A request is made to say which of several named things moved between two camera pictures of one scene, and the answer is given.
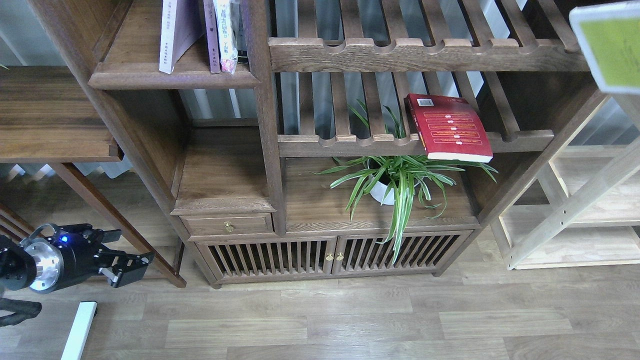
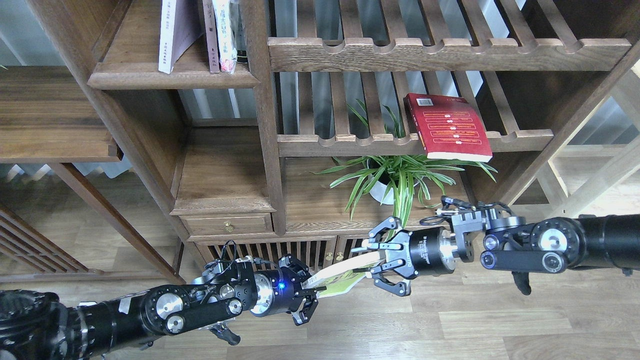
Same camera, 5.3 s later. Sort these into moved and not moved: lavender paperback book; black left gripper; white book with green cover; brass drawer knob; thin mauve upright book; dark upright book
Moved: white book with green cover; black left gripper
Not moved: dark upright book; thin mauve upright book; lavender paperback book; brass drawer knob
